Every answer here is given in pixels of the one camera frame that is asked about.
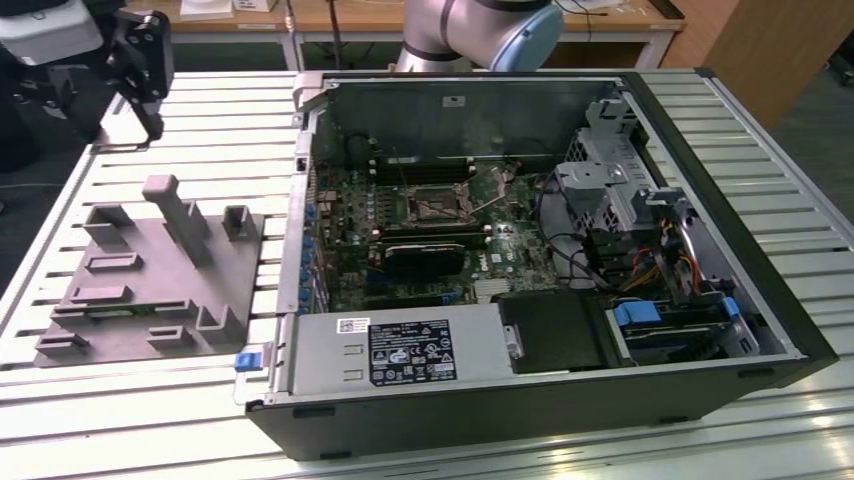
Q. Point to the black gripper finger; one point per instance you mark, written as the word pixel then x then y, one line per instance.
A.
pixel 151 120

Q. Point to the black RAM slot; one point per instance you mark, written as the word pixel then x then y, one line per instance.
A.
pixel 420 170
pixel 430 234

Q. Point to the CPU socket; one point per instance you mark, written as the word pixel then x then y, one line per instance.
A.
pixel 436 207

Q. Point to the white cardboard box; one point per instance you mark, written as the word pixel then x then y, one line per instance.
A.
pixel 256 5

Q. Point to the grey parts rack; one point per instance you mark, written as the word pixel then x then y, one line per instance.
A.
pixel 167 280

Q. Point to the black cooler shroud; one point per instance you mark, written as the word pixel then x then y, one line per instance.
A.
pixel 423 260

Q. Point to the blue case latch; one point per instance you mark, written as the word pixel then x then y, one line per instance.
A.
pixel 247 361

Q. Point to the thin metal locking lever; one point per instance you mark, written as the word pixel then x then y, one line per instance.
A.
pixel 484 206

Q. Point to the grey power supply unit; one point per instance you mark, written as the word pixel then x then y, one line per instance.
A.
pixel 320 360

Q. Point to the black power supply label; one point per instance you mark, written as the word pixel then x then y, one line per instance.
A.
pixel 412 352

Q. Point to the silver chipset heatsink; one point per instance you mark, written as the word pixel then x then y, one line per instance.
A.
pixel 494 290

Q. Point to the green motherboard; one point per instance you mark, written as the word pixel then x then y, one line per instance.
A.
pixel 520 260

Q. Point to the metal drive cage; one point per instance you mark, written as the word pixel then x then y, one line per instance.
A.
pixel 601 200

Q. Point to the black drive box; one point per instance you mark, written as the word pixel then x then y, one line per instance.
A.
pixel 554 330

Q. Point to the black open PC case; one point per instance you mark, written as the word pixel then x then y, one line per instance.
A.
pixel 467 425

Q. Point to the blue disk carrier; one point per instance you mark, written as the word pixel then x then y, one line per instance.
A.
pixel 637 314

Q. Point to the wooden cabinet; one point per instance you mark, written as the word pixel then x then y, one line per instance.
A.
pixel 767 50

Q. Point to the blue disk bay clip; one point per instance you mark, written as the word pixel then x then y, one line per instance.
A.
pixel 730 307

